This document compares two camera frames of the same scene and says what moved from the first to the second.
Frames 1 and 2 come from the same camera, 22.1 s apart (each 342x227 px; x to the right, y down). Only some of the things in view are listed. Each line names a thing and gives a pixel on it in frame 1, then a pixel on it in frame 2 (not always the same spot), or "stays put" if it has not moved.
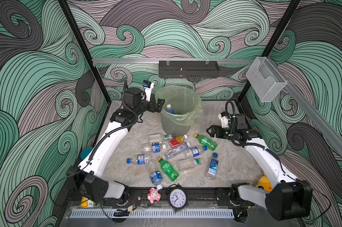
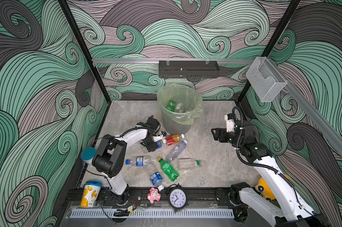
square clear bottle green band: x=189 y=163 stays put
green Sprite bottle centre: x=171 y=174 stays put
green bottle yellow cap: x=206 y=142 → x=171 y=105
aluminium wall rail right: x=338 y=133 stays put
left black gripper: x=157 y=107 → x=152 y=147
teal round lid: x=85 y=152 stays put
